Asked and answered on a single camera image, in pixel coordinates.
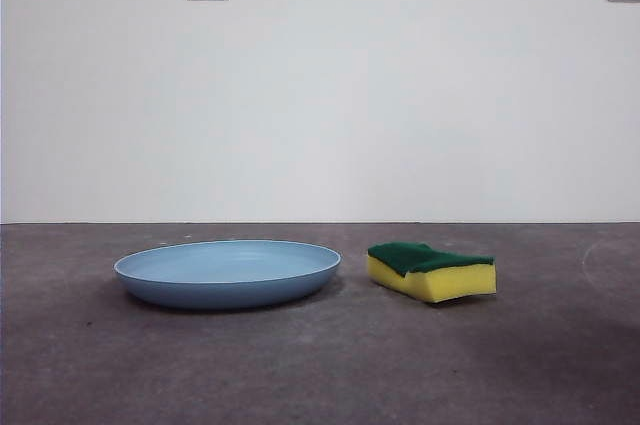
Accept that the light blue round plate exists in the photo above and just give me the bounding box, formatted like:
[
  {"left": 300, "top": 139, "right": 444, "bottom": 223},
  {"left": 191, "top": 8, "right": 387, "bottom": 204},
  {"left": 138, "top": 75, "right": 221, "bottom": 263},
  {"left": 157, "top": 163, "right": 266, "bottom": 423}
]
[{"left": 113, "top": 238, "right": 343, "bottom": 311}]

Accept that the yellow sponge with green scourer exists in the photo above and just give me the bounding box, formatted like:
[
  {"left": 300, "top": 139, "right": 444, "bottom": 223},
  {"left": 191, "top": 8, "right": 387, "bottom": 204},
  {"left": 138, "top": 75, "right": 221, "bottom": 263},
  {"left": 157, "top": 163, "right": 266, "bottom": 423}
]
[{"left": 367, "top": 241, "right": 498, "bottom": 305}]

